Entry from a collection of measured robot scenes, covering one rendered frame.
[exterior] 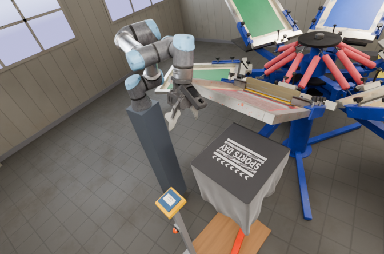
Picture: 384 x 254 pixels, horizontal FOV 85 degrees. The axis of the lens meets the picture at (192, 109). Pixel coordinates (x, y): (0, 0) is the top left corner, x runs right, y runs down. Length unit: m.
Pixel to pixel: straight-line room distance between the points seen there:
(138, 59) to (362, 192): 2.37
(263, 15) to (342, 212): 2.15
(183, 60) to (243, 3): 2.21
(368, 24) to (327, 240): 2.02
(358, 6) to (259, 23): 0.97
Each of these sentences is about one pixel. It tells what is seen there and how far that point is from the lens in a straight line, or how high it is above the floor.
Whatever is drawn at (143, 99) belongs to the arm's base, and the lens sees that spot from 1.53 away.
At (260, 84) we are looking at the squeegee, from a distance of 1.46.
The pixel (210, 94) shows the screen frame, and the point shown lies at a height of 1.55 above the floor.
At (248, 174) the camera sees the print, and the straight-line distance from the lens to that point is 1.36.
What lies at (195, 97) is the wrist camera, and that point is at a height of 1.64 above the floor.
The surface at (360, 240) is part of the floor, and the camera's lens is 2.41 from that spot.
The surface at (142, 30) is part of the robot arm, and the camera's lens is 1.18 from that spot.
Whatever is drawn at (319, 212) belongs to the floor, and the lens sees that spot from 2.41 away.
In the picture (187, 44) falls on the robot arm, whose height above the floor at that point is 1.81.
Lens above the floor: 2.07
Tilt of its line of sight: 37 degrees down
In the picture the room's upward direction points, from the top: 12 degrees counter-clockwise
